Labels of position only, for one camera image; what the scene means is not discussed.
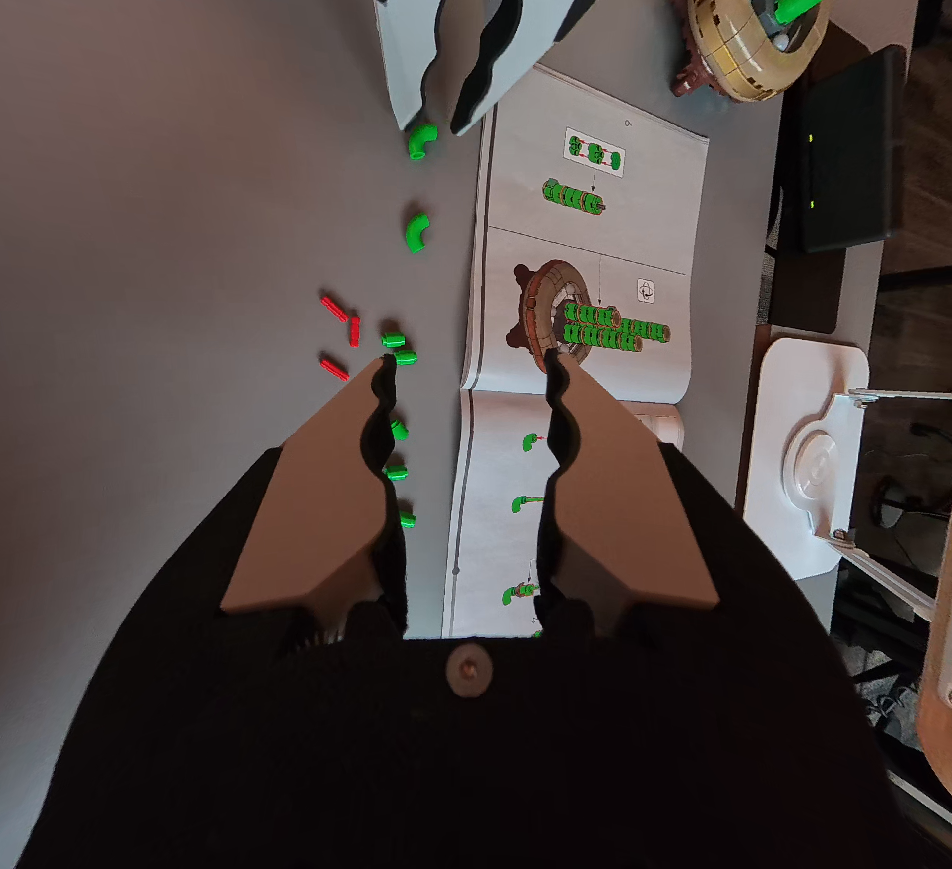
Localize green bamboo brick model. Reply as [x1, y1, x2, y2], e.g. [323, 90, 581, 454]
[669, 0, 952, 104]

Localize open building instruction booklet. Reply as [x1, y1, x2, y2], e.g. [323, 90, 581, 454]
[439, 63, 710, 639]

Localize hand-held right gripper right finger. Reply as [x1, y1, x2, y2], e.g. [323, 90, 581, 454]
[537, 348, 721, 636]

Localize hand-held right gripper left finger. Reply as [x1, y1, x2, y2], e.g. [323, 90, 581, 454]
[221, 354, 409, 638]

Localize black rectangular box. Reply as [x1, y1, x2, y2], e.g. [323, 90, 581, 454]
[781, 45, 910, 256]

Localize white stand base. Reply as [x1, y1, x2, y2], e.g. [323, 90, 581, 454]
[744, 337, 952, 621]

